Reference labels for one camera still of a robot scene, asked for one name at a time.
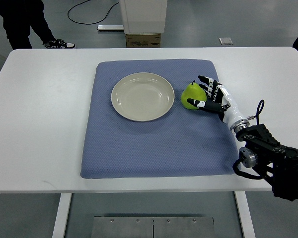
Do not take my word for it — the metal base plate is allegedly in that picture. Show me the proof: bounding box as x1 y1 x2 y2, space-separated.
91 216 216 238

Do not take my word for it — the white left table leg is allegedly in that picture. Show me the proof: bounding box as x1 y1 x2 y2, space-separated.
52 193 72 238

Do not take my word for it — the black white sneaker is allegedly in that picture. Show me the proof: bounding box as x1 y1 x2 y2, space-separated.
44 39 75 49

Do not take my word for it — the white floor rail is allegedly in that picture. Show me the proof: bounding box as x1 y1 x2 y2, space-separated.
97 25 124 31

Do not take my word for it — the white plastic bin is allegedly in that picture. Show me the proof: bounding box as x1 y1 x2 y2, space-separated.
119 0 167 34

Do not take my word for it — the blue textured mat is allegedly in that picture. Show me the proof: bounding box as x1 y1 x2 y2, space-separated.
80 59 238 179

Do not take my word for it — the grey floor outlet plate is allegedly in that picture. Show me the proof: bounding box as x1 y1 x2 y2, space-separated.
219 37 233 46

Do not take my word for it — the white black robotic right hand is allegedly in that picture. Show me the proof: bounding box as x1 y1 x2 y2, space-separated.
187 75 250 132

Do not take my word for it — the white table leg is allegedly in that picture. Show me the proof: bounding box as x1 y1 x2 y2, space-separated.
52 193 72 238
234 191 256 238

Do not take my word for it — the person in black trousers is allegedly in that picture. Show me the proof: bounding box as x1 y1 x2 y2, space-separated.
0 0 57 50

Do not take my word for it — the beige round plate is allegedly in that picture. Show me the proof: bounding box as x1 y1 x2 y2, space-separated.
111 72 175 122

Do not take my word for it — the green pear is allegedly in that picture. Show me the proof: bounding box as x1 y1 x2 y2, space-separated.
180 80 207 110

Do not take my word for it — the black floor cable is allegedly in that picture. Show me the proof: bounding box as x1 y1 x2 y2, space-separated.
67 0 120 25

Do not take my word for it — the white right table leg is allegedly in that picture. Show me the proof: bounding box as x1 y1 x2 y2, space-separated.
234 191 256 238

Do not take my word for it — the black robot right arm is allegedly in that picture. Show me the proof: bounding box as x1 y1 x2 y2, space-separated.
232 100 298 201

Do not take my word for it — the brown cardboard box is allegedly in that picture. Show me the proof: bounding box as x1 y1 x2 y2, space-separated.
125 34 161 48

